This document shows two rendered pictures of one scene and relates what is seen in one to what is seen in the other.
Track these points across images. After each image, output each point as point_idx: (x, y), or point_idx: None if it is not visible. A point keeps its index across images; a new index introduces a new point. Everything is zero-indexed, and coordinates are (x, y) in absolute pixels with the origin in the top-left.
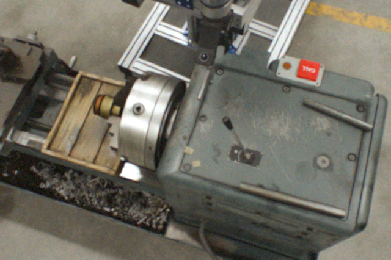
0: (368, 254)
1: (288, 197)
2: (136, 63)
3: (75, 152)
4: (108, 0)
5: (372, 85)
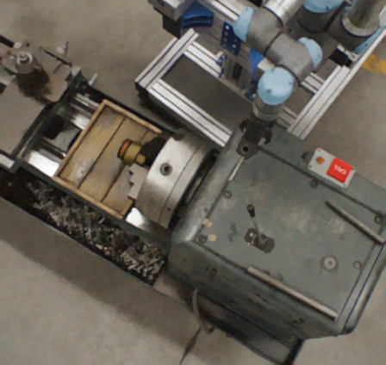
0: (357, 350)
1: (289, 289)
2: (156, 84)
3: (84, 187)
4: None
5: None
